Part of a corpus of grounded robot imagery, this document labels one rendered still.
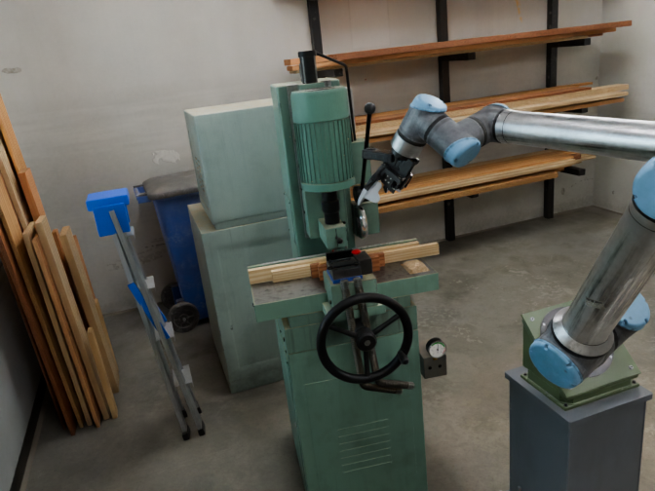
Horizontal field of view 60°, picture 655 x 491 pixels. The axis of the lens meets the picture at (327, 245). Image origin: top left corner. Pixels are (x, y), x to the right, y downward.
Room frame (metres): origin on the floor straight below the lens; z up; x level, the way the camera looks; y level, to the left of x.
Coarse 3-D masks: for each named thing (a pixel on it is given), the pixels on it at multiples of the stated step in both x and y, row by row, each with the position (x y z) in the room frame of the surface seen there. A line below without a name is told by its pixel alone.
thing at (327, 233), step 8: (320, 224) 1.84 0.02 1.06; (336, 224) 1.79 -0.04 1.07; (320, 232) 1.87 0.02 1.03; (328, 232) 1.75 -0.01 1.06; (336, 232) 1.75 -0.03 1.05; (344, 232) 1.76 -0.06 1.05; (328, 240) 1.75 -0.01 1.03; (336, 240) 1.75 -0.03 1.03; (344, 240) 1.76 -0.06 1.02; (328, 248) 1.75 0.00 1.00
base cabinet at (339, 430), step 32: (352, 352) 1.64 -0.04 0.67; (384, 352) 1.66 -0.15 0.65; (416, 352) 1.67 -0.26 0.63; (288, 384) 1.83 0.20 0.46; (320, 384) 1.62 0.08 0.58; (352, 384) 1.63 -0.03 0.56; (416, 384) 1.67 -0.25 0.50; (320, 416) 1.62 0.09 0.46; (352, 416) 1.63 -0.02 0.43; (384, 416) 1.65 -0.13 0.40; (416, 416) 1.67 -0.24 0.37; (320, 448) 1.61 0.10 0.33; (352, 448) 1.63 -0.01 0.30; (384, 448) 1.65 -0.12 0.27; (416, 448) 1.67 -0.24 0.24; (320, 480) 1.61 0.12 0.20; (352, 480) 1.63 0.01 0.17; (384, 480) 1.65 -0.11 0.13; (416, 480) 1.67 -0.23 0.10
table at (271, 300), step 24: (264, 288) 1.72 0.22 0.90; (288, 288) 1.69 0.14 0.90; (312, 288) 1.67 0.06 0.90; (384, 288) 1.66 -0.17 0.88; (408, 288) 1.67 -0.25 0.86; (432, 288) 1.68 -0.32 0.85; (264, 312) 1.60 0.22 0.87; (288, 312) 1.61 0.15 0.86; (312, 312) 1.62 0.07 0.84; (360, 312) 1.55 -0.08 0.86; (384, 312) 1.56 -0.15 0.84
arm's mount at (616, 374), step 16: (560, 304) 1.61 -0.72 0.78; (528, 320) 1.56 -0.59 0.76; (544, 320) 1.56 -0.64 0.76; (528, 336) 1.55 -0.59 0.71; (528, 352) 1.55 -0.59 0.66; (624, 352) 1.50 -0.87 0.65; (528, 368) 1.54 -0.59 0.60; (608, 368) 1.46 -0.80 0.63; (624, 368) 1.46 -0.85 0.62; (544, 384) 1.47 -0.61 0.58; (592, 384) 1.41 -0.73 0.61; (608, 384) 1.43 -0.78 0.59; (624, 384) 1.45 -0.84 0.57; (560, 400) 1.41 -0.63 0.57; (576, 400) 1.40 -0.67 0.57; (592, 400) 1.41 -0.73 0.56
